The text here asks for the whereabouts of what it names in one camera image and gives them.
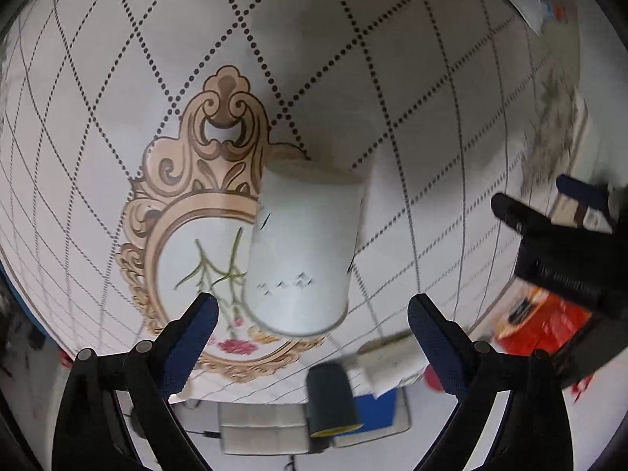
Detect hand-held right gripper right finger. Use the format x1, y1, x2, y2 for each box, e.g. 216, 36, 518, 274
407, 293, 575, 471

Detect white folded cloth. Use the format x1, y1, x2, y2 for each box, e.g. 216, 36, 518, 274
357, 332, 429, 400

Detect blue box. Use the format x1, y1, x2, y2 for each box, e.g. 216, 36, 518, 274
338, 387, 399, 435

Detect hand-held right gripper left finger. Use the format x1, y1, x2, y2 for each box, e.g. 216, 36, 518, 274
51, 293, 219, 471

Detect white cup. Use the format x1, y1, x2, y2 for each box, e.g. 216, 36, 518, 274
244, 159, 367, 338

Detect white storage box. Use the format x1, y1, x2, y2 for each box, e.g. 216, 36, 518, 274
218, 401, 315, 455

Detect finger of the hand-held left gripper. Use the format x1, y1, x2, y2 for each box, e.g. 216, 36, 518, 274
491, 193, 555, 241
556, 175, 617, 231

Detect red packet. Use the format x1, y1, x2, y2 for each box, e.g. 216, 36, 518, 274
495, 287, 605, 354

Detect white printed tablecloth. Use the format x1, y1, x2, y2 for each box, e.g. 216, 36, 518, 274
0, 0, 590, 399

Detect dark grey cup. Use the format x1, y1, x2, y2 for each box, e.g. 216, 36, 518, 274
306, 362, 363, 438

